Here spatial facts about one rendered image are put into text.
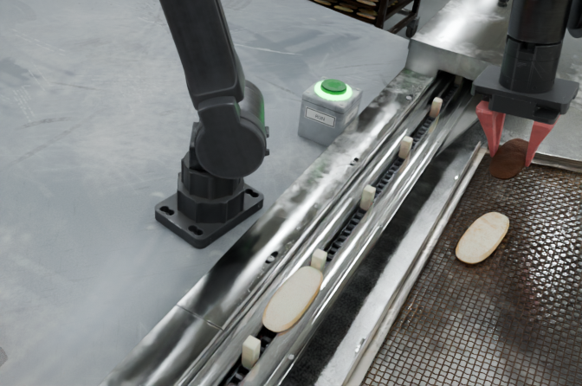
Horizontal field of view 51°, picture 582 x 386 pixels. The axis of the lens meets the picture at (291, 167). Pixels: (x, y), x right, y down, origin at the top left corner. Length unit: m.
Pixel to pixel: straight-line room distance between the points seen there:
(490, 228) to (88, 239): 0.46
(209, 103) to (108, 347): 0.26
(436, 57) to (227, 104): 0.52
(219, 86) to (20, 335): 0.32
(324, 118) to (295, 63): 0.27
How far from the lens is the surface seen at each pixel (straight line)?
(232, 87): 0.64
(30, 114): 0.99
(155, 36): 1.21
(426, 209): 0.84
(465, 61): 1.06
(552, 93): 0.71
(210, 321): 0.61
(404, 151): 0.89
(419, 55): 1.08
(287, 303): 0.63
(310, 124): 0.91
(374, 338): 0.58
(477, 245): 0.68
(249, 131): 0.65
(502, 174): 0.73
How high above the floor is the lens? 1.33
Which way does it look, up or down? 37 degrees down
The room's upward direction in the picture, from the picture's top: 7 degrees clockwise
